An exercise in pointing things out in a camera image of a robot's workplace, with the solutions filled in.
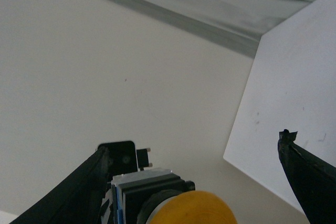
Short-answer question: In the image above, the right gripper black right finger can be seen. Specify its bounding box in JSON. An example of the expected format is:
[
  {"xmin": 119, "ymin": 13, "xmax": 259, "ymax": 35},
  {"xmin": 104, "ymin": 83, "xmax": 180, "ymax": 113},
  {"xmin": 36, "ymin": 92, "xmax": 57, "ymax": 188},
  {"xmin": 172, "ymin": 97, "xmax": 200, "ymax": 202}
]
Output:
[{"xmin": 277, "ymin": 129, "xmax": 335, "ymax": 223}]

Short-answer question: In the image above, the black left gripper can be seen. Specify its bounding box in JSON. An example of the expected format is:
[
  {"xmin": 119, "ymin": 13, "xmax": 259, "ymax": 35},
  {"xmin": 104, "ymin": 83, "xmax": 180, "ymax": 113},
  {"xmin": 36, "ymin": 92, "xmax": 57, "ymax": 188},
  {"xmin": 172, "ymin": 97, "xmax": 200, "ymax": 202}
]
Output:
[{"xmin": 97, "ymin": 141, "xmax": 152, "ymax": 176}]

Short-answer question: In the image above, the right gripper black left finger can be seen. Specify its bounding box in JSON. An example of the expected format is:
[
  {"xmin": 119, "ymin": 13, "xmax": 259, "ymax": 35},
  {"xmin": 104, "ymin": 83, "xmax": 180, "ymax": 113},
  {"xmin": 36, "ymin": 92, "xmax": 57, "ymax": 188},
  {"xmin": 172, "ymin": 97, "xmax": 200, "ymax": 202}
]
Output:
[{"xmin": 12, "ymin": 147, "xmax": 109, "ymax": 223}]

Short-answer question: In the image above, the yellow push button switch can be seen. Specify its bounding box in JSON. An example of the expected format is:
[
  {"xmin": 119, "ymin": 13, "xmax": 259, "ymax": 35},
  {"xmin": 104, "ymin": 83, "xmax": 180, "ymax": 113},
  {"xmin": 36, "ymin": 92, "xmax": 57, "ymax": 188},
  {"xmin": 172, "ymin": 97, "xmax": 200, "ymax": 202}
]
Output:
[{"xmin": 98, "ymin": 168, "xmax": 237, "ymax": 223}]

